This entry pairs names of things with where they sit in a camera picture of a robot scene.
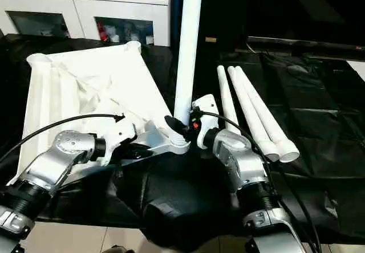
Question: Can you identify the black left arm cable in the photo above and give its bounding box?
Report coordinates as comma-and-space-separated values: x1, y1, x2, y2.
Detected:
0, 113, 126, 164

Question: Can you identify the black plastic mat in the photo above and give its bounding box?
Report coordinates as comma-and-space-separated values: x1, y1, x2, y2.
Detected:
0, 34, 365, 252

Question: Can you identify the white plastic table leg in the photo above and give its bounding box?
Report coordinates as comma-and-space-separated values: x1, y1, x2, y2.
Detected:
172, 0, 205, 146
228, 66, 281, 162
234, 66, 301, 163
217, 65, 240, 131

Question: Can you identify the white plastic table top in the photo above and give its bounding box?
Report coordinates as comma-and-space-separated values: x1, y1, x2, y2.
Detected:
17, 41, 192, 181

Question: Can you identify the black bar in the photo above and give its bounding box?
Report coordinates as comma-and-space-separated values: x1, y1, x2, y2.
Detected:
245, 35, 365, 53

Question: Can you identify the white cabinet with glass doors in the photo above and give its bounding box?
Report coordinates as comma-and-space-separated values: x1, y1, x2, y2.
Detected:
0, 0, 175, 47

